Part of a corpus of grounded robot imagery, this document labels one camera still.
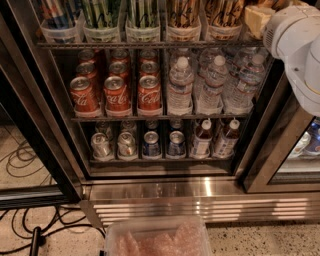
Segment coca-cola can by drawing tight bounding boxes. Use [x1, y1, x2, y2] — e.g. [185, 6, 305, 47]
[70, 76, 99, 112]
[138, 75, 161, 110]
[104, 76, 129, 111]

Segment clear plastic bin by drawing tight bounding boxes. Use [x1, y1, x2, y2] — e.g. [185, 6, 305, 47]
[105, 216, 213, 256]

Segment brown tea bottle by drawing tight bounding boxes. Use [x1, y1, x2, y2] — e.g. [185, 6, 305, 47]
[213, 119, 240, 158]
[191, 119, 213, 157]

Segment front right water bottle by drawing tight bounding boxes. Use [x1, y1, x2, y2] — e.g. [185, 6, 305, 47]
[227, 54, 265, 108]

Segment top wire shelf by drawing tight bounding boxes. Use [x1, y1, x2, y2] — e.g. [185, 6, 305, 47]
[37, 41, 263, 50]

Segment front left water bottle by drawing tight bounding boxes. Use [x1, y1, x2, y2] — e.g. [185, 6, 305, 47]
[167, 57, 194, 110]

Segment water bottle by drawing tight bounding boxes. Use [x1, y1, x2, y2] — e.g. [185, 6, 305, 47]
[198, 55, 228, 114]
[227, 54, 265, 108]
[167, 57, 194, 110]

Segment orange can top left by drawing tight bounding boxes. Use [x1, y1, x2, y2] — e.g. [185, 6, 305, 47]
[166, 0, 200, 28]

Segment silver can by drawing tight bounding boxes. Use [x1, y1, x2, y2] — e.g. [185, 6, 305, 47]
[91, 133, 111, 157]
[117, 132, 136, 157]

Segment green can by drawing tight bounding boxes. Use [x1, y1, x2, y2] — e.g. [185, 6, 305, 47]
[127, 0, 158, 29]
[81, 0, 121, 29]

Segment green can top left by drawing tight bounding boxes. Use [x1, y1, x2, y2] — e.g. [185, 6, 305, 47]
[81, 0, 121, 29]

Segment front left Coca-Cola can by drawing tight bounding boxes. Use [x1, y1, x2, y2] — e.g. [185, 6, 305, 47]
[70, 76, 99, 112]

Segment middle wire shelf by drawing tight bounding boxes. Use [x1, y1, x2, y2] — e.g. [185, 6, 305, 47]
[71, 114, 250, 122]

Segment stainless fridge bottom grille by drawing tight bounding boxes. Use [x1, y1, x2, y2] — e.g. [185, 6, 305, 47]
[79, 177, 320, 227]

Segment brown tea bottle right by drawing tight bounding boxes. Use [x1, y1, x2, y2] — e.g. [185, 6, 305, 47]
[213, 119, 240, 158]

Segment front right Coca-Cola can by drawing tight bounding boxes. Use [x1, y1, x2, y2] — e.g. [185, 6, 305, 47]
[138, 75, 161, 110]

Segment orange can top middle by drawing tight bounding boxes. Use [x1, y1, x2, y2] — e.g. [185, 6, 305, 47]
[205, 0, 245, 27]

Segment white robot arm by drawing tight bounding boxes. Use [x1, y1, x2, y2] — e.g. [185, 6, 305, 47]
[244, 3, 320, 117]

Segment blue Pepsi can right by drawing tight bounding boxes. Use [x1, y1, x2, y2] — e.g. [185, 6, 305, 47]
[167, 131, 186, 157]

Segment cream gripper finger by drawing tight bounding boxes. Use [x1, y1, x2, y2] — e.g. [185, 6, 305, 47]
[244, 5, 275, 39]

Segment black floor cables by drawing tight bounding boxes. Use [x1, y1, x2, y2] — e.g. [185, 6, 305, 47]
[0, 133, 106, 256]

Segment blue can top shelf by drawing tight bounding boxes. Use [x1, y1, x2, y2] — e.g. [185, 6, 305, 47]
[38, 0, 81, 30]

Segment blue Pepsi can left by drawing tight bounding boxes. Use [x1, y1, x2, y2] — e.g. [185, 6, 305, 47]
[143, 131, 161, 157]

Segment silver can left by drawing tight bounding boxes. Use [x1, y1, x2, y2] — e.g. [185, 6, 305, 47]
[91, 133, 111, 157]

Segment blue pepsi can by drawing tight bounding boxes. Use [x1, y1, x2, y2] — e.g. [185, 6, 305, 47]
[167, 131, 186, 157]
[143, 131, 161, 157]

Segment front middle water bottle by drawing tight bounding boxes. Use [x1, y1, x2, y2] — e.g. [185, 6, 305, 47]
[198, 55, 228, 114]

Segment brown tea bottle left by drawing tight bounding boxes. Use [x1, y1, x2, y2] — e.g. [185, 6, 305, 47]
[191, 119, 213, 157]

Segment wire shelf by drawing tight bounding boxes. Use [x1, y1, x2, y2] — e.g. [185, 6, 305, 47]
[71, 114, 250, 122]
[37, 41, 263, 50]

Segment open glass fridge door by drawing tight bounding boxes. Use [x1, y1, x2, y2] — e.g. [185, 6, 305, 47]
[0, 12, 82, 210]

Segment front middle Coca-Cola can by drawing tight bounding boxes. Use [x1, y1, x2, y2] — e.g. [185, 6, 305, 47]
[104, 76, 129, 111]

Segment orange soda can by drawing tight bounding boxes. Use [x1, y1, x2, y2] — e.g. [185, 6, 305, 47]
[245, 0, 288, 11]

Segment closed right fridge door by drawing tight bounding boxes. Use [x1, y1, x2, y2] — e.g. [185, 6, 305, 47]
[243, 75, 320, 193]

